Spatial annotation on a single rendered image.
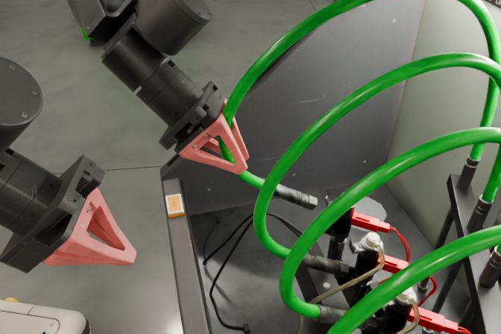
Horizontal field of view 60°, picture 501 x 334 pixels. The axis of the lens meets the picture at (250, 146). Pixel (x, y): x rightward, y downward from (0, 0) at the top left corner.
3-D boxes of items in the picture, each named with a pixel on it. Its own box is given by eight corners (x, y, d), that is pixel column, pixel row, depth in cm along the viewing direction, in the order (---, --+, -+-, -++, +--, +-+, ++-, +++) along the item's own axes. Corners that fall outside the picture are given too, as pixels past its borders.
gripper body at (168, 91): (222, 89, 56) (180, 46, 54) (210, 118, 46) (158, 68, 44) (187, 121, 58) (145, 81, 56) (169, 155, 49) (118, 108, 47)
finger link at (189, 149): (265, 138, 56) (214, 86, 54) (263, 162, 50) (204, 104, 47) (228, 168, 58) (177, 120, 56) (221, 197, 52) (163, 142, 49)
